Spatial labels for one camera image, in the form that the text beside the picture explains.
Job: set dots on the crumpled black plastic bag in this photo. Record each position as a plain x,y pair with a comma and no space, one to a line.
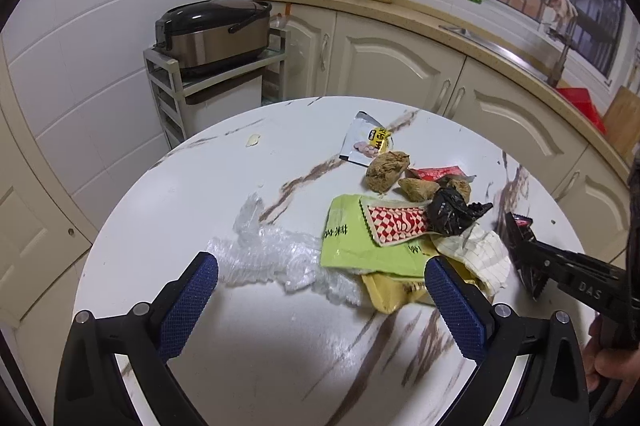
450,213

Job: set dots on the red sauce sachet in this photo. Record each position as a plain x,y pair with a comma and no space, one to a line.
437,173

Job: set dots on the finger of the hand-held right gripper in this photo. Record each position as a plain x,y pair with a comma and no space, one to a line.
545,256

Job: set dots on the cream panelled door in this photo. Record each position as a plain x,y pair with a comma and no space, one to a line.
30,231

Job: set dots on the small brown crumbly lump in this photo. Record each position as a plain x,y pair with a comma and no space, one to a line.
460,187
417,190

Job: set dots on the pinkish cloth on faucet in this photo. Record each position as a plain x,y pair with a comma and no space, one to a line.
562,5

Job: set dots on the white storage bin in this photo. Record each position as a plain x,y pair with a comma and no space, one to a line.
225,103

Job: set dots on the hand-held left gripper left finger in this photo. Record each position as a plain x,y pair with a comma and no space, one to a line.
187,306

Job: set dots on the light green snack packet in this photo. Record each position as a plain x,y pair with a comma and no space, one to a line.
360,248

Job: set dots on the black and steel rice cooker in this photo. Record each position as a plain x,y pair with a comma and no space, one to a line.
210,33

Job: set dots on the wooden cutting board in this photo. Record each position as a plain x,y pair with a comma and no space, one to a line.
625,121

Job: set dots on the metal sink faucet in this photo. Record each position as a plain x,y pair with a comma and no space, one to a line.
560,53

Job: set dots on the red plastic basin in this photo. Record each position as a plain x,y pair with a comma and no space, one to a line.
582,103

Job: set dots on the person's right hand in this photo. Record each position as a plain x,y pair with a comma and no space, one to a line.
607,368

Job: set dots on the yellow packet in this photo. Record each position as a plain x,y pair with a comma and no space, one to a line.
395,293

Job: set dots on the grey storage trolley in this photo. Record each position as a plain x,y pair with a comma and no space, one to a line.
162,86

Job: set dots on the white checked wrapper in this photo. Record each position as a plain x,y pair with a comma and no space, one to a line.
482,256

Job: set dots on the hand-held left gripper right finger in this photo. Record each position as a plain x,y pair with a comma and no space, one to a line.
457,311

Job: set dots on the silver snack packet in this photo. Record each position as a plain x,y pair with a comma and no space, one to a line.
367,141

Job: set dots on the beige kitchen countertop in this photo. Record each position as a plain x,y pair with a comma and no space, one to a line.
425,13

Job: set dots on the red white patterned wrapper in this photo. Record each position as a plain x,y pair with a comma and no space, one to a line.
400,221

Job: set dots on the clear plastic wrap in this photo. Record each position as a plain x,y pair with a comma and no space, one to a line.
280,256

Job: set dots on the large brown crumbly lump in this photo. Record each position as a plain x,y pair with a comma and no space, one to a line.
387,171

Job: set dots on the small pale garlic piece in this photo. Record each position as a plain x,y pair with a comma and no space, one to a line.
252,140

